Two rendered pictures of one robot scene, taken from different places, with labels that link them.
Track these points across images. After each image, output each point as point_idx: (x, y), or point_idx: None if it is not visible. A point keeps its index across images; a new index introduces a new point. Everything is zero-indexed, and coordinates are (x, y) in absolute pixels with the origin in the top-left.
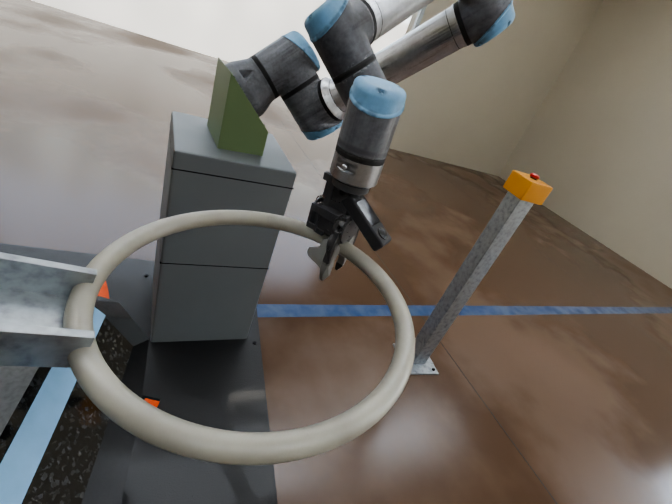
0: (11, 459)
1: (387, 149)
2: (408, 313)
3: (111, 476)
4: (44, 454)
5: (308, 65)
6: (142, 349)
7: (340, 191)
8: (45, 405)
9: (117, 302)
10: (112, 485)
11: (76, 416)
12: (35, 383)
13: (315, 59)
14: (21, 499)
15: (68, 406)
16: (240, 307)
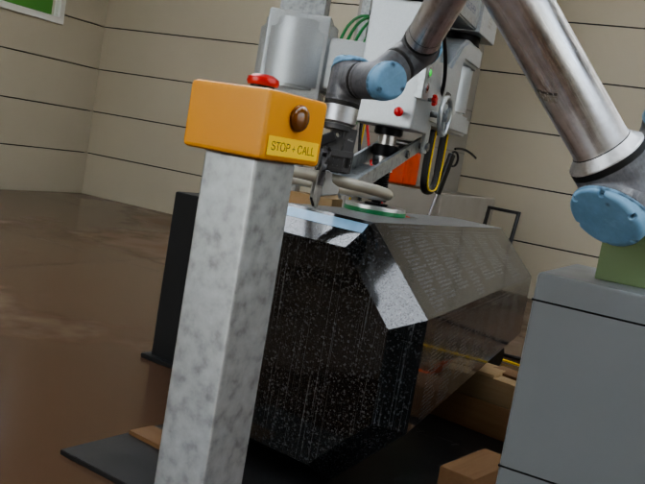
0: (304, 211)
1: (326, 90)
2: None
3: (305, 316)
4: (303, 219)
5: (641, 127)
6: (367, 300)
7: (338, 136)
8: (320, 216)
9: (419, 309)
10: (305, 335)
11: (313, 227)
12: (328, 213)
13: (643, 113)
14: (292, 215)
15: (318, 224)
16: None
